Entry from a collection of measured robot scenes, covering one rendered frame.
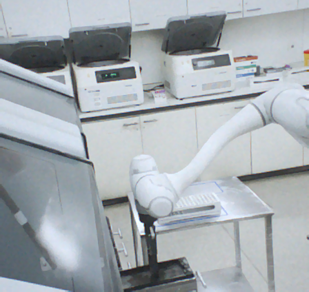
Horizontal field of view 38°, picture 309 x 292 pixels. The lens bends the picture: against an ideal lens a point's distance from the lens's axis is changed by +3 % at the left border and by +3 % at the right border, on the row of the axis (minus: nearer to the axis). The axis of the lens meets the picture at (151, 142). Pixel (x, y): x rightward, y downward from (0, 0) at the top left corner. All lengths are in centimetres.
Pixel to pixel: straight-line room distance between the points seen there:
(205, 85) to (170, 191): 263
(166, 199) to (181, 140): 267
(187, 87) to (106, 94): 71
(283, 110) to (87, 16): 272
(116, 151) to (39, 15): 129
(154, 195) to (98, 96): 248
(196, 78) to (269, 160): 111
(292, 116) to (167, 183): 45
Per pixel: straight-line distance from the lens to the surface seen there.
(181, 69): 392
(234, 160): 427
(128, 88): 382
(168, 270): 176
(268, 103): 162
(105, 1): 402
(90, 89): 378
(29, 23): 400
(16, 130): 113
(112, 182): 402
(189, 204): 204
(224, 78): 404
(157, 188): 140
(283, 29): 491
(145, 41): 444
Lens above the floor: 179
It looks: 18 degrees down
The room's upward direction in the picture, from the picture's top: 6 degrees counter-clockwise
